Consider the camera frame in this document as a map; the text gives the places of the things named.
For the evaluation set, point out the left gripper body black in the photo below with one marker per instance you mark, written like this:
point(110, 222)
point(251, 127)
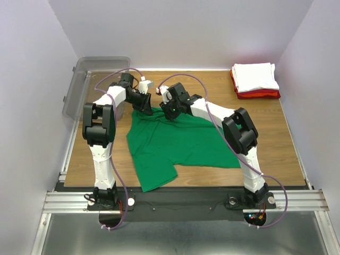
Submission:
point(137, 100)

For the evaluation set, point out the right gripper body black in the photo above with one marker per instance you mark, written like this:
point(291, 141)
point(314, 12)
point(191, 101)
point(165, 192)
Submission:
point(171, 109)

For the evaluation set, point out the green t-shirt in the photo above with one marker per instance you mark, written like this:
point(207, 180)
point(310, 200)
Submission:
point(157, 144)

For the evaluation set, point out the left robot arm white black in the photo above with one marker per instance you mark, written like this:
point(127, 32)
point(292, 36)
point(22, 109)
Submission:
point(99, 129)

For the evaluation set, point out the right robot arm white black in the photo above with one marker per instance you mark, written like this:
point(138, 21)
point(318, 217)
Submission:
point(236, 128)

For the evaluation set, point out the clear plastic storage bin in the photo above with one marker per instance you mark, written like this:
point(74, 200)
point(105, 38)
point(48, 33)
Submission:
point(75, 98)

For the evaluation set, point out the white folded t-shirt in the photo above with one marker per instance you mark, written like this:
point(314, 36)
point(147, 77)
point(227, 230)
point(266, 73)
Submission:
point(251, 77)

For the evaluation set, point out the red folded t-shirt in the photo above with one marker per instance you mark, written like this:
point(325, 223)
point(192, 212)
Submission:
point(259, 96)

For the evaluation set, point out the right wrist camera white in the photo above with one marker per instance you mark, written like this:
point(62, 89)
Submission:
point(165, 93)

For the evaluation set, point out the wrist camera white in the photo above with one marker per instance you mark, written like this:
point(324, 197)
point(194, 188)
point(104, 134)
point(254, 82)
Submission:
point(165, 93)
point(144, 86)

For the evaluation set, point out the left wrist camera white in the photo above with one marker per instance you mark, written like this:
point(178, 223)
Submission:
point(144, 86)

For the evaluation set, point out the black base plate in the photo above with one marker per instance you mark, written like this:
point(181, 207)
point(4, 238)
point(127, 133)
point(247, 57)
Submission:
point(180, 204)

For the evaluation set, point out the aluminium rail frame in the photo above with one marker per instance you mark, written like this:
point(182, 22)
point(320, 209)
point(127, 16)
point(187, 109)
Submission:
point(67, 227)

